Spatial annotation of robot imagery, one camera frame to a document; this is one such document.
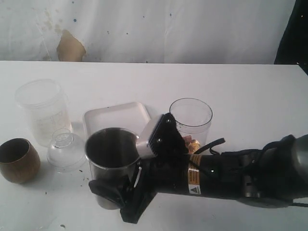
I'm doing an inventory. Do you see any dark curtain at right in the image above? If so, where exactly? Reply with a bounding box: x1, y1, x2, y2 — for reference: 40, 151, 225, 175
274, 0, 308, 73

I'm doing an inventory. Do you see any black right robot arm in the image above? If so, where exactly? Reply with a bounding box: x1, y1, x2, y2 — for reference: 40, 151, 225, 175
85, 113, 308, 224

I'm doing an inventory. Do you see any wooden cubes pile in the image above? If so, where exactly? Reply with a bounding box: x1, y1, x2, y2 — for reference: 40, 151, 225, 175
183, 135, 192, 146

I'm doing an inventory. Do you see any brown wooden cup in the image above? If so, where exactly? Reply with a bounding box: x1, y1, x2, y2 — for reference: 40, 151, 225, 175
0, 138, 40, 184

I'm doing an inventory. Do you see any gold foil ball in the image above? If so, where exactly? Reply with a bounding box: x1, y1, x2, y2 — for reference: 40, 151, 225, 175
187, 140, 200, 154

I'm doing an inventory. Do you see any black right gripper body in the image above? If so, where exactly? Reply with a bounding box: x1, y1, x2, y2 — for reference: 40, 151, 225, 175
120, 155, 190, 224

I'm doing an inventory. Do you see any stainless steel cup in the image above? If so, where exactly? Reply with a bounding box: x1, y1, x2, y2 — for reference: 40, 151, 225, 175
84, 127, 141, 210

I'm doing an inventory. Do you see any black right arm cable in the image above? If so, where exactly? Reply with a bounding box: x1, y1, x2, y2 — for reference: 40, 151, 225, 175
197, 137, 272, 174

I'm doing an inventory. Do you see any clear measuring cup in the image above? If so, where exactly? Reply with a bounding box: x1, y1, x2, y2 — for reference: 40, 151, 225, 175
169, 98, 213, 147

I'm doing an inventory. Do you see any clear plastic jar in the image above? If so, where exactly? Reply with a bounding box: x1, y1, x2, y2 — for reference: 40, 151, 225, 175
14, 79, 72, 147

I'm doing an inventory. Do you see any clear dome shaker lid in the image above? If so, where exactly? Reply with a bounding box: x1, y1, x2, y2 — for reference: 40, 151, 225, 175
47, 128, 86, 173

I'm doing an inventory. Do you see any white rectangular tray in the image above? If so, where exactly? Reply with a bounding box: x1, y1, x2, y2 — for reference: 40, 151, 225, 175
83, 102, 151, 138

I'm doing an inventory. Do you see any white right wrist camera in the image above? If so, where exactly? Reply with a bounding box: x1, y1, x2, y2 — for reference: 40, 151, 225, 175
136, 114, 163, 159

